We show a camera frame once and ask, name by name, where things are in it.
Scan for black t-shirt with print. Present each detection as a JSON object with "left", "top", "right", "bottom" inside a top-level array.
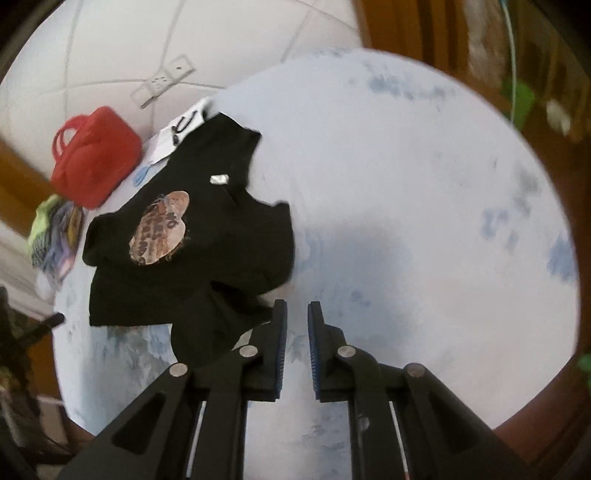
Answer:
[{"left": 82, "top": 114, "right": 294, "bottom": 367}]

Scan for blue folded cloth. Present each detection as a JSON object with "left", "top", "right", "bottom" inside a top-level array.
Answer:
[{"left": 42, "top": 201, "right": 75, "bottom": 274}]

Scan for black white checkered cloth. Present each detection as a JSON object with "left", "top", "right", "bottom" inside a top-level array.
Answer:
[{"left": 28, "top": 229, "right": 51, "bottom": 269}]

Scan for yellow folded cloth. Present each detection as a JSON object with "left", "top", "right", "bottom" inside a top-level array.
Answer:
[{"left": 66, "top": 207, "right": 84, "bottom": 249}]

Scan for green folded cloth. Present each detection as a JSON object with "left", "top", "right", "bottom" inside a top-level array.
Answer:
[{"left": 27, "top": 194, "right": 63, "bottom": 253}]

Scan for brown wooden headboard panel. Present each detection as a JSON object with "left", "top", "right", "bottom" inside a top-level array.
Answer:
[{"left": 0, "top": 140, "right": 54, "bottom": 238}]

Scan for red hard-shell handbag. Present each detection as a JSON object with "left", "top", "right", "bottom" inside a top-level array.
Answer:
[{"left": 51, "top": 106, "right": 142, "bottom": 210}]

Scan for white paper sheets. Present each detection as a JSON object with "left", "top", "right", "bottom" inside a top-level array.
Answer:
[{"left": 145, "top": 97, "right": 211, "bottom": 165}]

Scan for floral blue bedsheet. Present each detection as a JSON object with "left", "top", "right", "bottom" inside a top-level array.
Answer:
[{"left": 51, "top": 46, "right": 581, "bottom": 480}]

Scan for blue handled scissors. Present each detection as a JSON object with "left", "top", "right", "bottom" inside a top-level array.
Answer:
[{"left": 132, "top": 164, "right": 152, "bottom": 187}]

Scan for black pen with lanyard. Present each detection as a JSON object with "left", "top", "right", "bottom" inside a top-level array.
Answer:
[{"left": 171, "top": 110, "right": 197, "bottom": 146}]

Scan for white wall socket strip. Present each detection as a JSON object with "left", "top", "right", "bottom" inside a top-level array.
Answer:
[{"left": 131, "top": 55, "right": 194, "bottom": 109}]

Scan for green broom handle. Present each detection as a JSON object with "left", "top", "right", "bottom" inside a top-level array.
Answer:
[{"left": 499, "top": 0, "right": 536, "bottom": 131}]

